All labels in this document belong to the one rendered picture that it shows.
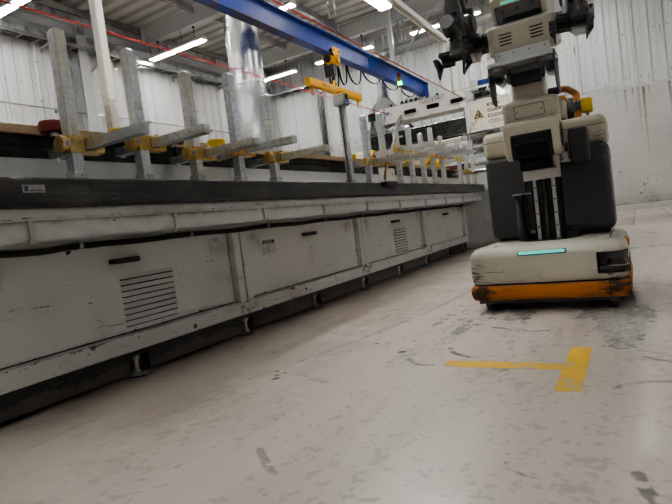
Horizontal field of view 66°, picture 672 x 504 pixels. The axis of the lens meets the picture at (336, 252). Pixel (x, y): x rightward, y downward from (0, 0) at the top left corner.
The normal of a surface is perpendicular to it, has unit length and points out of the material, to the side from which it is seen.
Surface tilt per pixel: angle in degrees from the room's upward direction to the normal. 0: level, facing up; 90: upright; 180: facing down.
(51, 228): 90
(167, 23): 90
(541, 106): 98
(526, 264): 90
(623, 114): 90
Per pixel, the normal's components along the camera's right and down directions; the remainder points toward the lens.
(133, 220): 0.86, -0.08
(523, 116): -0.48, 0.25
